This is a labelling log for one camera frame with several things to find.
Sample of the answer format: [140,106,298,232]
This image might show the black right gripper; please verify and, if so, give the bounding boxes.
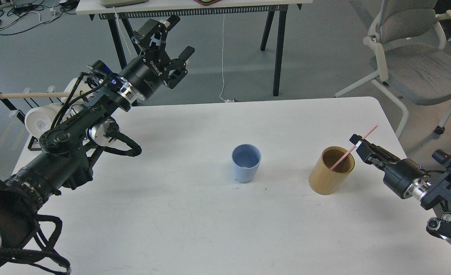
[349,134,429,199]

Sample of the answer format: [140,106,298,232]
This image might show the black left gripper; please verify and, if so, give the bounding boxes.
[119,15,195,101]

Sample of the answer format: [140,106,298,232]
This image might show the blue plastic cup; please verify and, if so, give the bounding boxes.
[231,143,261,183]

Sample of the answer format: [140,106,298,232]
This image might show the white cable with plug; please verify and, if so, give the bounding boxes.
[113,6,134,58]

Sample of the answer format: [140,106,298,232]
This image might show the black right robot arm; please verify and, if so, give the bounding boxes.
[350,134,451,244]

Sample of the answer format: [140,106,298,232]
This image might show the bamboo cylinder holder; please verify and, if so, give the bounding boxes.
[309,146,355,196]

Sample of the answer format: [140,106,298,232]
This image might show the grey office chair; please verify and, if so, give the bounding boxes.
[334,0,451,137]

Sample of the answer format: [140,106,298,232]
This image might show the white background table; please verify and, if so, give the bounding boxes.
[76,0,309,96]

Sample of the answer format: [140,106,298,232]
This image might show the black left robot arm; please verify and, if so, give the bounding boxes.
[0,15,194,275]

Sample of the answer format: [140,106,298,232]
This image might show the pink chopstick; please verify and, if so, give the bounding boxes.
[329,124,378,171]

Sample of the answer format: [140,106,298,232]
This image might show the white hanging cable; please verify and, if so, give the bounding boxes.
[219,14,234,104]

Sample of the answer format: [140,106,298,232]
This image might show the black wire cup rack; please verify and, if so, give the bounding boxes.
[0,88,69,144]

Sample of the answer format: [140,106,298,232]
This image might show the floor cables and power strips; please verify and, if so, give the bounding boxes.
[0,0,79,36]

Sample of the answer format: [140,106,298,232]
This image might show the wooden rack dowel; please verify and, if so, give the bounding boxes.
[0,92,71,100]

